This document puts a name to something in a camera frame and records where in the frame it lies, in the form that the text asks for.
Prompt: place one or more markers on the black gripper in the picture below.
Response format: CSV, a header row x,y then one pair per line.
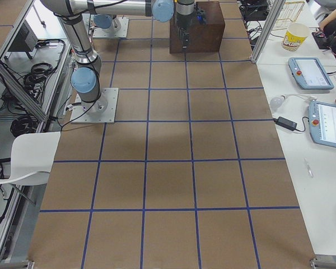
x,y
183,19

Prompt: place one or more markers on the blue teach pendant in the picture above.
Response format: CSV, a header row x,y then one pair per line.
x,y
309,73
322,123

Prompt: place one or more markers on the blue teach pendant far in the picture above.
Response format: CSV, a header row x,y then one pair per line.
x,y
309,73

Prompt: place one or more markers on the dark wooden drawer cabinet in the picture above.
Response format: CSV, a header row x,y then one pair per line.
x,y
203,38

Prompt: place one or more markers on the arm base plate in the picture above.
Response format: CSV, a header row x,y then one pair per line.
x,y
99,33
103,111

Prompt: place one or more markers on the white plastic chair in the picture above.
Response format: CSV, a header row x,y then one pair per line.
x,y
32,157

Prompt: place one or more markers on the white light bulb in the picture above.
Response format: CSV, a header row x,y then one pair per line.
x,y
277,102

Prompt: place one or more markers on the black electronics box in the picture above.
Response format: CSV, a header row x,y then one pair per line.
x,y
24,41

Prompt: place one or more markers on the gold wire basket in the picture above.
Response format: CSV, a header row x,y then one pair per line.
x,y
289,14

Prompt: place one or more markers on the black power adapter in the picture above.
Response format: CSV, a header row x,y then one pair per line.
x,y
285,123

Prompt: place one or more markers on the blue teach pendant near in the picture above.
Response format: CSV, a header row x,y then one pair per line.
x,y
322,123

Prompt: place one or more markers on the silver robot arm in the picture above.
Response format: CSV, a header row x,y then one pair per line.
x,y
70,16
107,22

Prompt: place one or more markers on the popcorn paper bucket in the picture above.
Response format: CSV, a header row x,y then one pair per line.
x,y
295,35

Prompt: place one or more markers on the aluminium frame post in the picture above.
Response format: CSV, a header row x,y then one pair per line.
x,y
267,28

